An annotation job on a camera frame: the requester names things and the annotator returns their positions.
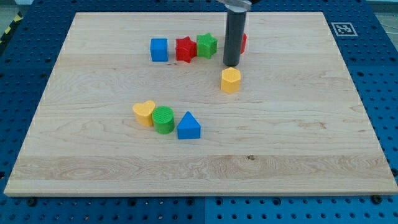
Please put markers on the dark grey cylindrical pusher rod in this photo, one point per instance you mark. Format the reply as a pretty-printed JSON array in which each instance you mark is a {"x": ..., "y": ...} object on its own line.
[{"x": 235, "y": 23}]

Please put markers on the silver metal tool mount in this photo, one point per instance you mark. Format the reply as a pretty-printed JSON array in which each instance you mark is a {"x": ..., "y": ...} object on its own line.
[{"x": 237, "y": 5}]

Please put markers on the yellow hexagon block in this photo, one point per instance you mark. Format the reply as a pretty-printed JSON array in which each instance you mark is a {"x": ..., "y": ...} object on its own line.
[{"x": 230, "y": 80}]

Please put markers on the green star block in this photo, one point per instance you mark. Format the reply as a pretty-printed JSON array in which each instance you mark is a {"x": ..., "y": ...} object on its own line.
[{"x": 206, "y": 45}]

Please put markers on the red star block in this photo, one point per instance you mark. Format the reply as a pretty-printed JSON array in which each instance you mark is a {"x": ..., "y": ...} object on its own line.
[{"x": 185, "y": 49}]

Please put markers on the red block behind rod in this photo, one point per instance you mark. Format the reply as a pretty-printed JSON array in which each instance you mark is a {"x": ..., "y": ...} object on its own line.
[{"x": 243, "y": 44}]

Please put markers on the blue cube block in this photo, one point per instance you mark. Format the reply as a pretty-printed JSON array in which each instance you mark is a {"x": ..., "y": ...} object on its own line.
[{"x": 159, "y": 50}]

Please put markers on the white fiducial marker tag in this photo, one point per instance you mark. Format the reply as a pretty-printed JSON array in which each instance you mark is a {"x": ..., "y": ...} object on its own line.
[{"x": 344, "y": 29}]

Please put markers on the blue triangle block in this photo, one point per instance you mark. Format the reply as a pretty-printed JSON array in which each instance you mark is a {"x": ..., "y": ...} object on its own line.
[{"x": 188, "y": 127}]

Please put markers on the green cylinder block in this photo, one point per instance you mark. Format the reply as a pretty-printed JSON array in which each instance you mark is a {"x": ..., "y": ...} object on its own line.
[{"x": 163, "y": 119}]

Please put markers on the light wooden board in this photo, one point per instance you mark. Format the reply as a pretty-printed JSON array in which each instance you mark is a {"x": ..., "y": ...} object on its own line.
[{"x": 121, "y": 117}]

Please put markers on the yellow heart block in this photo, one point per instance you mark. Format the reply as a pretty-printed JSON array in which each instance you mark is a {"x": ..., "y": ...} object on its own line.
[{"x": 143, "y": 113}]

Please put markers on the yellow black hazard tape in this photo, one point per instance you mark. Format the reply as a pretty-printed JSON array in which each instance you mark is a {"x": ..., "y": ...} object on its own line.
[{"x": 11, "y": 28}]

